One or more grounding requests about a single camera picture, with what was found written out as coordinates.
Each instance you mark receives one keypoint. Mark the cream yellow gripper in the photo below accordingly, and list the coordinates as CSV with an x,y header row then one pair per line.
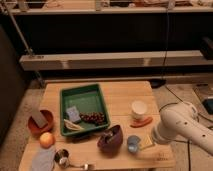
x,y
146,142

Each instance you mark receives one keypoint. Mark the light blue cup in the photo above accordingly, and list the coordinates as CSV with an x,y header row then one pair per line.
x,y
133,143

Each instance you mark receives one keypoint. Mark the steel measuring cup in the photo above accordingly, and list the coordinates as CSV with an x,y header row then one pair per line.
x,y
62,159

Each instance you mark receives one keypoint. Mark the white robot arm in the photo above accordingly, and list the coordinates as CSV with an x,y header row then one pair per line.
x,y
179,119

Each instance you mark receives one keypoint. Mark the green plastic tray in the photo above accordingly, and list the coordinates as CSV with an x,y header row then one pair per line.
x,y
88,99

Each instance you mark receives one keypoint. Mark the orange carrot toy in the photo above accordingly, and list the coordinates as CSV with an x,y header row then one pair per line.
x,y
137,123

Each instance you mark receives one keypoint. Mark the white paper cup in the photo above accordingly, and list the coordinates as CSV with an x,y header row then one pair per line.
x,y
139,108

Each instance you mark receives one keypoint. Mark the dark maroon bowl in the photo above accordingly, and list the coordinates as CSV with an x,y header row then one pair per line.
x,y
111,140

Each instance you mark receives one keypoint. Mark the bunch of dark grapes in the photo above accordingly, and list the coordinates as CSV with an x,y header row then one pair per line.
x,y
93,118

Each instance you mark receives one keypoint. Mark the dark device on floor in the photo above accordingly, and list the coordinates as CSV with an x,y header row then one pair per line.
x,y
208,105

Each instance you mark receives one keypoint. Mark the blue sponge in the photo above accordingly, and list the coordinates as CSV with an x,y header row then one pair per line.
x,y
74,115

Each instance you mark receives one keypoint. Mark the banana slice toy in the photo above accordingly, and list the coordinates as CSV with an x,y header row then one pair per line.
x,y
72,126

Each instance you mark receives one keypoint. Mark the orange fruit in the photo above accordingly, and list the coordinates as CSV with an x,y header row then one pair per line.
x,y
46,140

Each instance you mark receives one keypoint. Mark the brown block in bowl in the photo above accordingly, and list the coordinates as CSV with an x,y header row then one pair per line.
x,y
39,119

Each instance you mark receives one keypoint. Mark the orange bowl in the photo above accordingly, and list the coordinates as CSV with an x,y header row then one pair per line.
x,y
34,129

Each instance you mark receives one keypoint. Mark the metal shelf rack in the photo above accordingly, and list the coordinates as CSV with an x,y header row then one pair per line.
x,y
120,37

